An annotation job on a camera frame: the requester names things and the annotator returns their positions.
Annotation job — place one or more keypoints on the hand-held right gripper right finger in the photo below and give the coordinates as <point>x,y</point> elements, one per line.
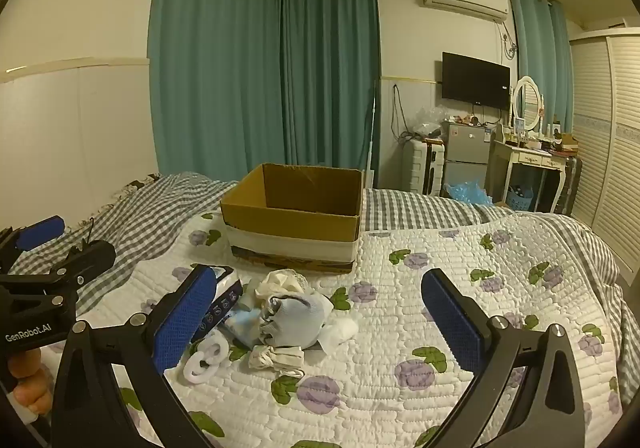
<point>450,320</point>

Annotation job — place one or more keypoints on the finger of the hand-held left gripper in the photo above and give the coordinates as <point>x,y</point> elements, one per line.
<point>92,257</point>
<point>40,233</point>

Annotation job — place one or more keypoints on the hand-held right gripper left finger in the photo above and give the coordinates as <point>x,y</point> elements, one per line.
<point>184,320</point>

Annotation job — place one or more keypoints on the light blue cloth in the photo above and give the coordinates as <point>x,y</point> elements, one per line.
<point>242,324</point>

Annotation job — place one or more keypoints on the cream cloth bundle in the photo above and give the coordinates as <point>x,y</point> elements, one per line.
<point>280,283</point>

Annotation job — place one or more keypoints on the white sock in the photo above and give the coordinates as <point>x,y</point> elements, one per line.
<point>340,330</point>

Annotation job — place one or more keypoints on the pale blue sock bundle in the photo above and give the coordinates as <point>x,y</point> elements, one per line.
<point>295,320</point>

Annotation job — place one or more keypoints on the brown cardboard box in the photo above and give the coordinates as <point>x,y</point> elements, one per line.
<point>300,230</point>

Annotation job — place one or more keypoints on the person's left hand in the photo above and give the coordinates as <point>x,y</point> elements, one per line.
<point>31,373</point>

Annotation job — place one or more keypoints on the grey white checked bed sheet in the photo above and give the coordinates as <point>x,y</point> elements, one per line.
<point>150,213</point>

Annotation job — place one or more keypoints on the white floral quilt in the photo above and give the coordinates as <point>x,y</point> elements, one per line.
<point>400,378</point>

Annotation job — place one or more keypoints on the blue plastic bag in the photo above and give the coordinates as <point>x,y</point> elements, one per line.
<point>467,193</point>

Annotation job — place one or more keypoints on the blue plastic basket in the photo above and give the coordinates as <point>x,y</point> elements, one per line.
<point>520,200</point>

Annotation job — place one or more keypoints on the white suitcase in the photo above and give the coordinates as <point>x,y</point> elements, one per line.
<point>422,168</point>

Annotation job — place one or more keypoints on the small grey fridge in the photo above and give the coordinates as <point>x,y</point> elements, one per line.
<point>467,148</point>

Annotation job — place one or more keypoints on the white dressing table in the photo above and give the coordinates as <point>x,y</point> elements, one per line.
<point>530,158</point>

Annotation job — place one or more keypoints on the dark suitcase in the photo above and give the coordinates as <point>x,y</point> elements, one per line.
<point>574,185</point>

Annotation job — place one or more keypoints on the white pole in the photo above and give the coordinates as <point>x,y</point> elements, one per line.
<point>372,138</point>

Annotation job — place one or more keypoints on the clear plastic bag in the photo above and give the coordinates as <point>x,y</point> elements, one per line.
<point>429,120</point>

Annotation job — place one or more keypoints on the oval vanity mirror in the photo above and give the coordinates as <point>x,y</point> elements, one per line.
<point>527,100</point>

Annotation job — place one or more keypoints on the wide teal curtain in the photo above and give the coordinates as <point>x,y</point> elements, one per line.
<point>215,53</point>

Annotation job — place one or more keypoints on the white louvred wardrobe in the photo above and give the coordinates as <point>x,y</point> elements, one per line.
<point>607,138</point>

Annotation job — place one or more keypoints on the narrow teal curtain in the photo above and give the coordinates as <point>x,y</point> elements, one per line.
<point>545,58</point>

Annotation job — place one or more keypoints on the black wall television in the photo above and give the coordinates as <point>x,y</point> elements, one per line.
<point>475,80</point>

